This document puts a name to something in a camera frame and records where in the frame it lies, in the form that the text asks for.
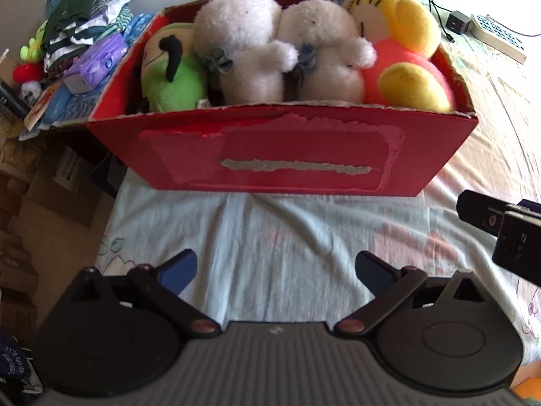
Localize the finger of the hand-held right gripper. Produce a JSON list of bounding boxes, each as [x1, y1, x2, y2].
[[518, 199, 541, 221], [456, 189, 507, 234]]

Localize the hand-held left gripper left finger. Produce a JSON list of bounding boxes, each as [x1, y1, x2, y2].
[[80, 249, 222, 340]]

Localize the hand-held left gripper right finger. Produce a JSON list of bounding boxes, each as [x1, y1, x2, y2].
[[336, 250, 487, 340]]

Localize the red cardboard box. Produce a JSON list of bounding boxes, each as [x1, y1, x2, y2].
[[87, 0, 479, 197]]

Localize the green plush toy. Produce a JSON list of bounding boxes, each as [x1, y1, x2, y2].
[[141, 23, 209, 113]]

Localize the yellow tiger plush toy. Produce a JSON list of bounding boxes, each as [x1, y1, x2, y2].
[[351, 0, 456, 113]]

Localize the white plush bunny plaid ears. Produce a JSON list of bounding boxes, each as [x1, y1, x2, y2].
[[194, 0, 299, 104], [279, 0, 377, 102]]

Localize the pale cartoon print bed sheet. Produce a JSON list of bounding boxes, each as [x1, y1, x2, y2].
[[95, 0, 541, 366]]

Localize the cardboard box white label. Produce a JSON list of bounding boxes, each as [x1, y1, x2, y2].
[[25, 141, 123, 229]]

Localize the beige power strip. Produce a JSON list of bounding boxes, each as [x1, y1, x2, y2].
[[470, 14, 528, 63]]

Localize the black charger adapter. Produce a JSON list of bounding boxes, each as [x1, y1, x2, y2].
[[448, 12, 471, 37]]

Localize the dark blue printed cloth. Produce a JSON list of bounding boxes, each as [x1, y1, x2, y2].
[[0, 330, 43, 394]]

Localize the colourful printed packet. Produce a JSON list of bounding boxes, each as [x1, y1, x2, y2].
[[25, 80, 65, 130]]

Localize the purple tissue box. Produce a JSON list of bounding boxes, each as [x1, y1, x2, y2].
[[63, 34, 128, 94]]

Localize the small grey white toy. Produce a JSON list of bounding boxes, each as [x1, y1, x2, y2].
[[21, 82, 43, 102]]

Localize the black cylinder bottle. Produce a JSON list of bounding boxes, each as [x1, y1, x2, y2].
[[0, 82, 28, 119]]

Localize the blue floral cloth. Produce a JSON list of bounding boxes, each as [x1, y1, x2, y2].
[[124, 12, 156, 47]]

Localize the small red plush toy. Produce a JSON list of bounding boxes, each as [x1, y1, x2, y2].
[[13, 63, 43, 84]]

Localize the yellow-green plush toy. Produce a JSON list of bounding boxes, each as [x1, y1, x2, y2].
[[20, 23, 45, 60]]

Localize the pile of folded clothes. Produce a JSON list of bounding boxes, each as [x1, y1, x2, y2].
[[42, 0, 136, 72]]

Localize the black charger cable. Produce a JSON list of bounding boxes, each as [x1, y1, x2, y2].
[[427, 0, 456, 44]]

